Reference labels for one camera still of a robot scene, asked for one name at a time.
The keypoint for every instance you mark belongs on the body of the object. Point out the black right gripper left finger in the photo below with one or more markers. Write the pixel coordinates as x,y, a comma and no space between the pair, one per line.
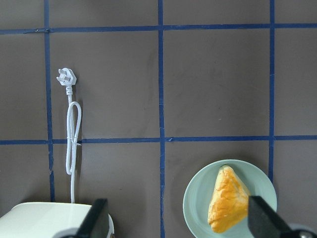
95,223

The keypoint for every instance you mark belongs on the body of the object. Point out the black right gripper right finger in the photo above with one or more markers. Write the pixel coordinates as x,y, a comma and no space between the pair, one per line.
264,222

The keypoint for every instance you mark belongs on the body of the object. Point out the cream white toaster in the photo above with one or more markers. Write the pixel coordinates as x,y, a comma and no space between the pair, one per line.
45,220

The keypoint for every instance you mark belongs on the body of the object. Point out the yellow triangular pastry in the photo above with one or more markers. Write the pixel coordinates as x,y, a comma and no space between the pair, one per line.
229,202

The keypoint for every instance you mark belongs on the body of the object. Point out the light green plate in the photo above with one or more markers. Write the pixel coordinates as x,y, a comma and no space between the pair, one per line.
199,191

